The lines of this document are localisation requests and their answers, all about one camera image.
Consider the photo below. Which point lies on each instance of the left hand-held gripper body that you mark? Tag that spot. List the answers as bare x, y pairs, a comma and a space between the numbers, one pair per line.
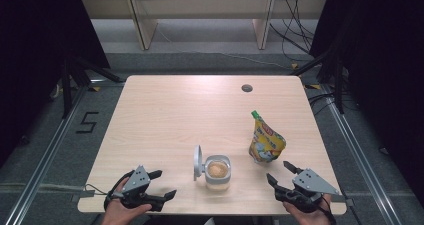
138, 180

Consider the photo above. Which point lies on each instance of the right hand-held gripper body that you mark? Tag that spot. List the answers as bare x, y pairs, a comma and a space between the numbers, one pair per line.
311, 184

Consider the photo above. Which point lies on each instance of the yellow seasoning pouch green cap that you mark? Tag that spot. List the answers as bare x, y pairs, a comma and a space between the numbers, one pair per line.
266, 145

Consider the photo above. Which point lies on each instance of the white lidded glass jar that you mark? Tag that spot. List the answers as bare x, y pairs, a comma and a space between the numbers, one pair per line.
217, 184

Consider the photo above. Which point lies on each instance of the beige seasoning powder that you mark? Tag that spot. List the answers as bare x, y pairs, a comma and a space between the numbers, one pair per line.
217, 169

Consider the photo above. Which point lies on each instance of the person's right hand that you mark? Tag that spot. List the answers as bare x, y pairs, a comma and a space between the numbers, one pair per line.
313, 218

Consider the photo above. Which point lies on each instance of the person's left hand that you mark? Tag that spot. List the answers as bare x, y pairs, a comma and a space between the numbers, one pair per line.
116, 211

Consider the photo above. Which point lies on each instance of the yellow black tape strip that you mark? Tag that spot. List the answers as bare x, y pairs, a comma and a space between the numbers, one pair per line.
312, 86
294, 65
94, 88

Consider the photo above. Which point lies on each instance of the black metal stand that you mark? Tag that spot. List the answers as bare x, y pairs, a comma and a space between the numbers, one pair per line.
339, 91
66, 91

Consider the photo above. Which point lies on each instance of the black curtain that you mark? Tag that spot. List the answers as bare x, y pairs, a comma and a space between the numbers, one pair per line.
383, 68
40, 51

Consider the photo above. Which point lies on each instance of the grey table bracket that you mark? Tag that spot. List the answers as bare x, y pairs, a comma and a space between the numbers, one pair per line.
83, 195
345, 201

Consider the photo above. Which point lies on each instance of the aluminium floor rail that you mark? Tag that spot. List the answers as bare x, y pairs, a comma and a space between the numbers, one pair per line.
43, 166
353, 151

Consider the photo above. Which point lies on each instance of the light wooden desk frame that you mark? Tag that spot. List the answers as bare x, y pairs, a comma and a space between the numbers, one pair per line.
200, 5

